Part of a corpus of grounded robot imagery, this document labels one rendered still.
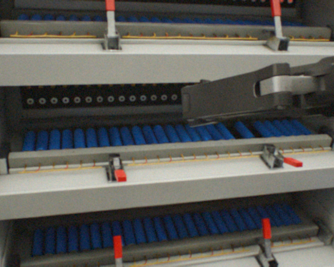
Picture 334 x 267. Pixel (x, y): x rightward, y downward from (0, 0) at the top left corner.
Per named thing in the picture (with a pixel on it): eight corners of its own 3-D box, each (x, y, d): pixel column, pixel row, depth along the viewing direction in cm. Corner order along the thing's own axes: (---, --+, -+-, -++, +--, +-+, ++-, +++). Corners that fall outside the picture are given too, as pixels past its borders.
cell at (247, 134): (232, 127, 72) (246, 144, 67) (237, 119, 71) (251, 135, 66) (239, 130, 73) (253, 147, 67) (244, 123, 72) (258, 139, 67)
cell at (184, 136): (182, 132, 70) (192, 149, 64) (173, 132, 69) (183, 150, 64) (183, 123, 69) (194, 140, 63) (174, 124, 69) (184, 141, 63)
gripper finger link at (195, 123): (222, 121, 30) (213, 122, 30) (195, 126, 37) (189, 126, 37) (220, 85, 30) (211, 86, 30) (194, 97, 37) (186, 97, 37)
